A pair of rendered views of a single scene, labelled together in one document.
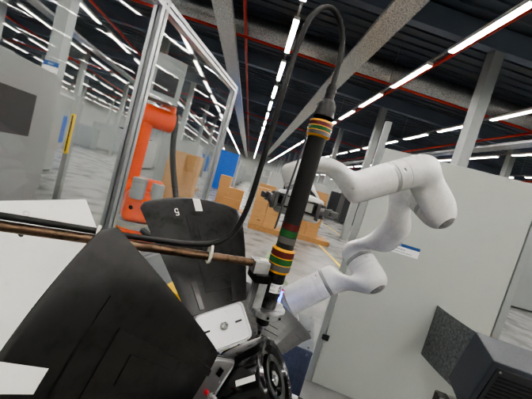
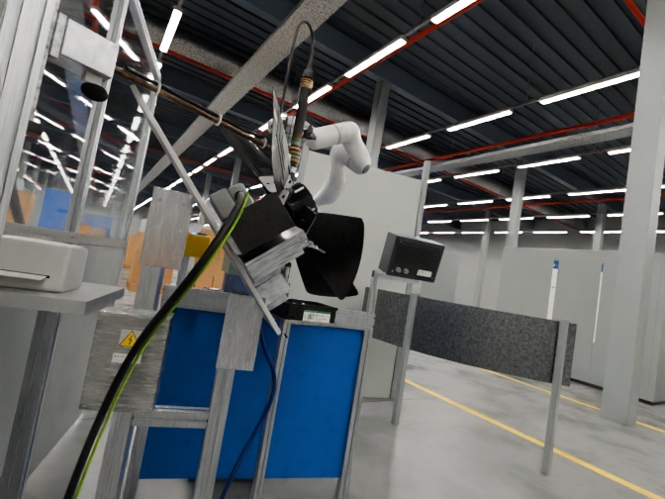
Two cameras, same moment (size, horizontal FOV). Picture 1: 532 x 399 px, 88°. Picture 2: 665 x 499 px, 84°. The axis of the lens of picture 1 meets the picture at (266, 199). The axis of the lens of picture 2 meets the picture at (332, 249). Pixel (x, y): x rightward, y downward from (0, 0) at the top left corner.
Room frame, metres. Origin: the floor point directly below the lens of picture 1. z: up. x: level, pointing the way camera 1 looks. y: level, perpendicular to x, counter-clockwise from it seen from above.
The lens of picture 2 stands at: (-0.65, 0.35, 1.00)
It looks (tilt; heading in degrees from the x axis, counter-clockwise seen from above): 4 degrees up; 332
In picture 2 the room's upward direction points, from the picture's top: 10 degrees clockwise
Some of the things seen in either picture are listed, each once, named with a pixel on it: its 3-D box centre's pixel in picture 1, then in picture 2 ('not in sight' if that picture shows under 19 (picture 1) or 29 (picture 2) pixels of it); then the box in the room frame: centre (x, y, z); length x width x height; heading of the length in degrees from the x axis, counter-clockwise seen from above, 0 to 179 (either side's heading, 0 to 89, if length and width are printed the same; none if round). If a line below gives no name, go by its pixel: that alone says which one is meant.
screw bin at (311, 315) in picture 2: not in sight; (302, 311); (0.67, -0.26, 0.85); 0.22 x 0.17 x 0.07; 95
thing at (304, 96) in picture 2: (300, 193); (300, 119); (0.51, -0.06, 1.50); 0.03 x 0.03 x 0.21
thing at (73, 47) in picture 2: not in sight; (81, 51); (0.25, 0.51, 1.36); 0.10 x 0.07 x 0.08; 114
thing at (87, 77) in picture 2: not in sight; (95, 88); (0.26, 0.48, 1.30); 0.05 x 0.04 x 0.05; 114
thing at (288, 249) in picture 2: not in sight; (269, 253); (0.18, 0.07, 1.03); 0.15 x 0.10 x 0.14; 79
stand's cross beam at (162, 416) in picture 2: not in sight; (171, 416); (0.41, 0.18, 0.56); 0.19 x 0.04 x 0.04; 79
